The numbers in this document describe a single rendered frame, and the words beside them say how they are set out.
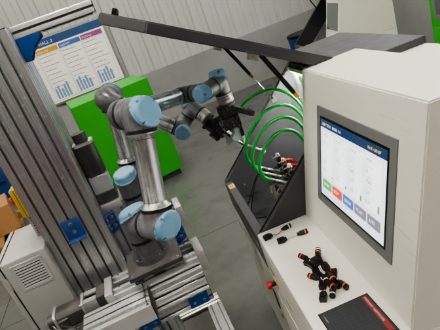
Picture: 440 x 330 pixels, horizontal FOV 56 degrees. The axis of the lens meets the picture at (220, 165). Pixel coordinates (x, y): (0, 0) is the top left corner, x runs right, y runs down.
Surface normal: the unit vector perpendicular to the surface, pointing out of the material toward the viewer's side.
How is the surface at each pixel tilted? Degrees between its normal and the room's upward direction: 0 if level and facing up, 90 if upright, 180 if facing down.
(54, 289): 90
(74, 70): 90
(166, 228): 97
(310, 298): 0
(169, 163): 90
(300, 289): 0
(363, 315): 0
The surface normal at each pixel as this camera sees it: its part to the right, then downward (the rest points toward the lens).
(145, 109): 0.73, -0.15
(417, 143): -0.98, 0.15
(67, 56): 0.27, 0.28
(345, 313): -0.32, -0.87
